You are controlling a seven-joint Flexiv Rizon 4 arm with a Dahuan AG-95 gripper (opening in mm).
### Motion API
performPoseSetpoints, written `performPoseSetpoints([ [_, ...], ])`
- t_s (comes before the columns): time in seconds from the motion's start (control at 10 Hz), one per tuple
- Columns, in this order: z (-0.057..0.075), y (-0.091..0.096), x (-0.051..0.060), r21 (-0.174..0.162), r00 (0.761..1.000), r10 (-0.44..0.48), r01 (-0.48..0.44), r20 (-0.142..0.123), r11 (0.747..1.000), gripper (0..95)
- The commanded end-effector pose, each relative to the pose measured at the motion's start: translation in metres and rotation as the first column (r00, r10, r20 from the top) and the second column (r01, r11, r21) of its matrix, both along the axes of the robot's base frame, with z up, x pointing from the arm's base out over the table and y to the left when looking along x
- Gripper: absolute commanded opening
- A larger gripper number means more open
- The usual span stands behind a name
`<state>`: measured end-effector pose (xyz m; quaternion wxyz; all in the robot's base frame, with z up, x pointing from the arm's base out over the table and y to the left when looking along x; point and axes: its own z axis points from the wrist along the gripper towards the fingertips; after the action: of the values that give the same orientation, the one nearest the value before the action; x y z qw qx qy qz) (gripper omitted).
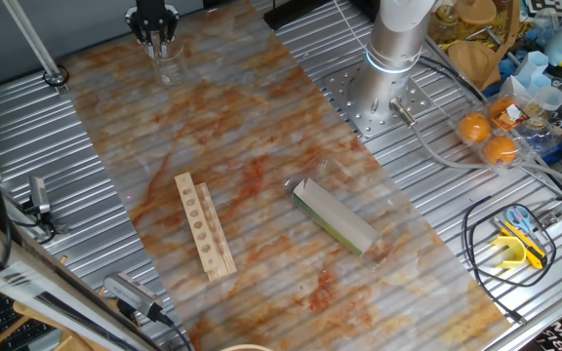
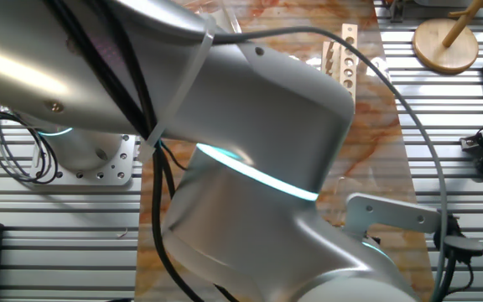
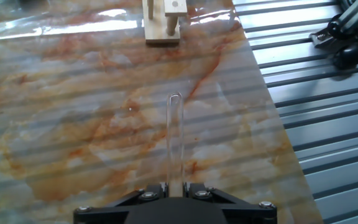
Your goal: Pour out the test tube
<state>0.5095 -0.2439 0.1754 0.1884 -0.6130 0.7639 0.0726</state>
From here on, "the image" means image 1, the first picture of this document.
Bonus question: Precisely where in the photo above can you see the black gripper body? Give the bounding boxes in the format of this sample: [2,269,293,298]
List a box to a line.
[124,0,181,38]

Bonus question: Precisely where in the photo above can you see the grey rectangular block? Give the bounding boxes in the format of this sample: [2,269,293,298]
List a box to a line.
[291,177,380,258]

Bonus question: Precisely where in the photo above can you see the clear measuring cup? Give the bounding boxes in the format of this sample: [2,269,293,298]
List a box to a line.
[534,86,562,112]

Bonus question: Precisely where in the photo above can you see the orange fruit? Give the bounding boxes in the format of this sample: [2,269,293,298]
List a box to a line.
[483,135,520,167]
[488,97,519,121]
[459,111,492,144]

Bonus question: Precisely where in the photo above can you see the yellow utility knife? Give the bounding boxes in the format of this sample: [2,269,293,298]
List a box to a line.
[493,216,548,270]

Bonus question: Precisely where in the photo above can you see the yellow curved plastic piece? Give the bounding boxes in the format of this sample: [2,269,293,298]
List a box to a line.
[489,235,528,270]

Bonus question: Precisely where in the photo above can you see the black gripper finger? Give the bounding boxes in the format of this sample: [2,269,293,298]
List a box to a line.
[132,24,158,60]
[159,24,179,59]

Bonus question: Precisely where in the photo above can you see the beige round rim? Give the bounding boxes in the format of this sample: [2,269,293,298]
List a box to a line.
[220,343,275,351]

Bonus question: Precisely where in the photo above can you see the light blue hexagonal cup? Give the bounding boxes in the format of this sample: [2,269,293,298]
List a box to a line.
[514,51,550,97]

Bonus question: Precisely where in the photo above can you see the blue handled scissors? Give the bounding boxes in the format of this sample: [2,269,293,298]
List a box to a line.
[504,205,534,234]

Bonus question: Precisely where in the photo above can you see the black white marker board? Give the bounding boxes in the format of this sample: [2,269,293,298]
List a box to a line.
[524,0,562,16]

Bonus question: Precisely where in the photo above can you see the grey depth camera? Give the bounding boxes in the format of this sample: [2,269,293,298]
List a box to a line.
[102,271,165,324]
[27,175,52,215]

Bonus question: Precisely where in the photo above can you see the wooden plate stand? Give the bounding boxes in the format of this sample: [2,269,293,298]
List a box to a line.
[446,0,524,94]

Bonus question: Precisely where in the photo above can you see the grey hose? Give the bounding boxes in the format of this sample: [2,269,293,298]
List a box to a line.
[388,96,562,194]

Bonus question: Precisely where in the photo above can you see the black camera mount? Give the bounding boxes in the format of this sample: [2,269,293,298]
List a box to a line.
[20,197,70,245]

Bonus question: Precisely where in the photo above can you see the glass jar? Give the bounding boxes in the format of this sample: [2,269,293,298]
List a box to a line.
[429,3,462,44]

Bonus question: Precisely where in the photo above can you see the wooden test tube rack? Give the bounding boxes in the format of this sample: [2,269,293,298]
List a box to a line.
[173,172,238,283]

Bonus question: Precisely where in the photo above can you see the orange marble pattern mat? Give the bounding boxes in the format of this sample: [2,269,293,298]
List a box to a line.
[60,0,514,351]

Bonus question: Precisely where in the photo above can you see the metal pole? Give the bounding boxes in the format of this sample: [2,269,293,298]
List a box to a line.
[1,0,71,95]

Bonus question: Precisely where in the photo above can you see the black camera cable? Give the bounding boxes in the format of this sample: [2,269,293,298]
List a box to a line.
[146,304,194,351]

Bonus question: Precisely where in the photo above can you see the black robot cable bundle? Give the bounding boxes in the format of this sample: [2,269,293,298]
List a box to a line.
[417,54,488,101]

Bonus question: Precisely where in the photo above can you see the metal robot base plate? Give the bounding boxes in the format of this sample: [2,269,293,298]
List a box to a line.
[323,61,433,139]

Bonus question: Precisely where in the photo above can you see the thin black cable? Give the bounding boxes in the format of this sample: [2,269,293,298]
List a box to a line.
[462,194,558,326]

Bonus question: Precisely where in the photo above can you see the silver metal tool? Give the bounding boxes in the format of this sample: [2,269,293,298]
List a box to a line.
[464,24,505,50]

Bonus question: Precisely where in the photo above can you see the clear glass beaker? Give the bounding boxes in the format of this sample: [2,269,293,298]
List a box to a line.
[143,31,187,88]

